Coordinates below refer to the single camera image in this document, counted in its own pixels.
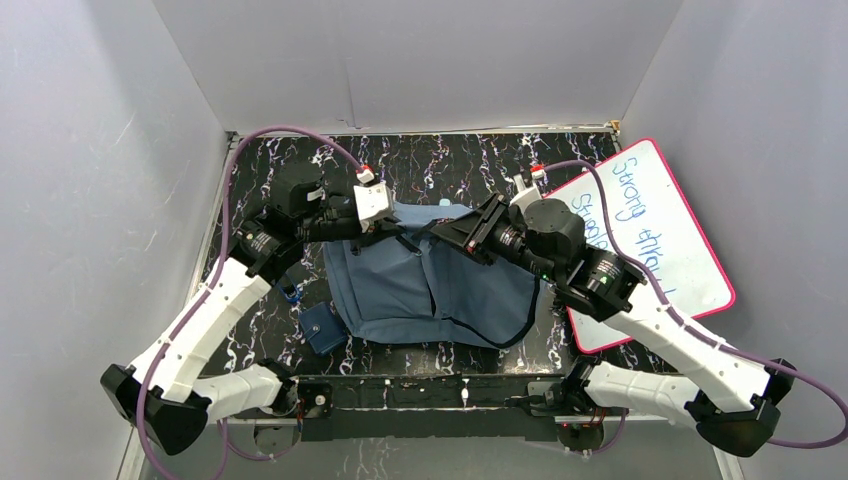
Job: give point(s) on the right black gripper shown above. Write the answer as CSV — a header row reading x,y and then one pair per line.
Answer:
x,y
473,230

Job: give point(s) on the pink framed whiteboard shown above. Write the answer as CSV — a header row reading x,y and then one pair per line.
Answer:
x,y
640,206

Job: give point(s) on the blue student backpack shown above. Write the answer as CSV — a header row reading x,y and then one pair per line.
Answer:
x,y
416,289

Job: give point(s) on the navy snap wallet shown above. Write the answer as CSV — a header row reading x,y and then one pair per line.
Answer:
x,y
323,329

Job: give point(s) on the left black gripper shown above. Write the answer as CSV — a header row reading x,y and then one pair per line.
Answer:
x,y
348,224

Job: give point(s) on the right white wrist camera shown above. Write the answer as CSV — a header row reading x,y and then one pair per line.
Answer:
x,y
527,192

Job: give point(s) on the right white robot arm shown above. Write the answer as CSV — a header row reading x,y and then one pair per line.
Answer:
x,y
730,402

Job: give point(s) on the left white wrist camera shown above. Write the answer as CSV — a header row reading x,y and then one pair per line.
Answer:
x,y
373,203

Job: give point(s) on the black front rail frame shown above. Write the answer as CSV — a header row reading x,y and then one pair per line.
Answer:
x,y
430,404

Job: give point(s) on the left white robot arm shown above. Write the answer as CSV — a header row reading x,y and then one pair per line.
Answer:
x,y
162,391

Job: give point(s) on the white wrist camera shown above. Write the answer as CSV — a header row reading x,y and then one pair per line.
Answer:
x,y
373,203
527,192

